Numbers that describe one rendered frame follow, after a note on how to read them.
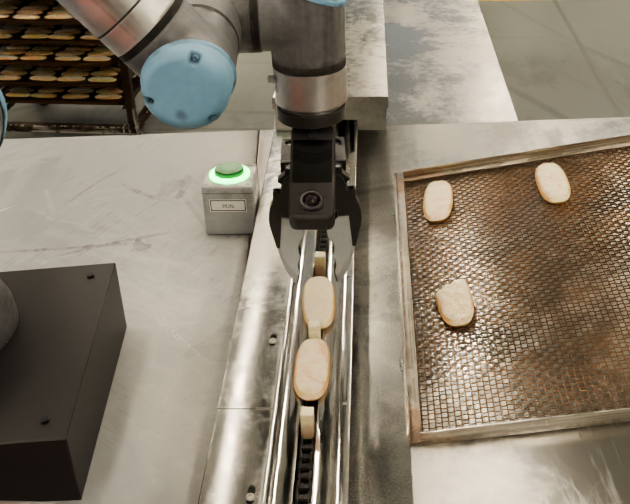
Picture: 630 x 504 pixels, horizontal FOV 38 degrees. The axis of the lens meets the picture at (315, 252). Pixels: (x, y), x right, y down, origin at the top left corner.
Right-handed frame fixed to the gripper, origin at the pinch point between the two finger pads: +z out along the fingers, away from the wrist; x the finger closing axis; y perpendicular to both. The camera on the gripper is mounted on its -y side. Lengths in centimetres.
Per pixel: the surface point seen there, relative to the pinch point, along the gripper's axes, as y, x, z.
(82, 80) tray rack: 215, 82, 57
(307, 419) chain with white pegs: -20.6, 1.2, 2.9
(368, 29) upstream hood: 76, -10, -3
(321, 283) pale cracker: 2.7, -0.4, 2.9
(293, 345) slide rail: -7.3, 2.8, 4.2
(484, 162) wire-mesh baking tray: 22.3, -22.5, -2.3
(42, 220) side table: 27.0, 39.5, 6.9
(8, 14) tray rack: 220, 105, 35
